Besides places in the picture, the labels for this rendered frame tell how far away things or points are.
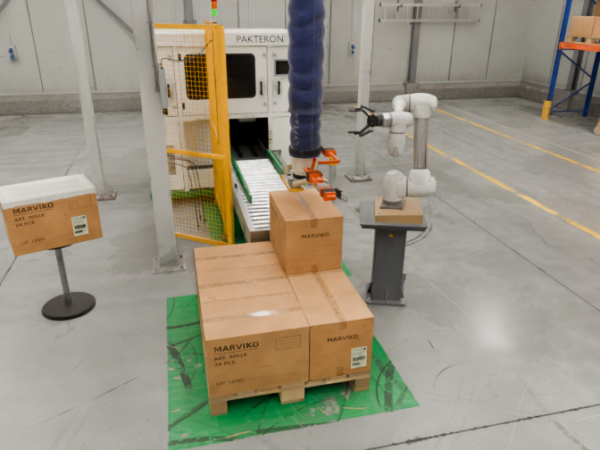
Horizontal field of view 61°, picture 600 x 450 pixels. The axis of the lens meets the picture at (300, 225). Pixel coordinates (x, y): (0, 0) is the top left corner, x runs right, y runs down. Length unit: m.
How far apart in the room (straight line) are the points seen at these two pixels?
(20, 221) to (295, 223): 1.89
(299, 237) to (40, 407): 1.90
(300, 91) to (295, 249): 1.03
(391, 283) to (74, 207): 2.48
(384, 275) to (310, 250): 0.91
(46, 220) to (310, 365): 2.11
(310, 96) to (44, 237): 2.12
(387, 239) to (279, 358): 1.44
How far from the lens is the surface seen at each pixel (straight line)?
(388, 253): 4.07
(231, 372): 3.07
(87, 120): 6.65
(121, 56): 12.62
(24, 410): 3.64
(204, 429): 3.19
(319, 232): 3.42
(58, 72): 12.84
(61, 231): 4.05
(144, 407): 3.40
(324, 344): 3.09
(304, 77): 3.31
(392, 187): 3.89
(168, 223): 4.70
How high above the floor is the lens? 2.24
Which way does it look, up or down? 23 degrees down
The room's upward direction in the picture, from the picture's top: straight up
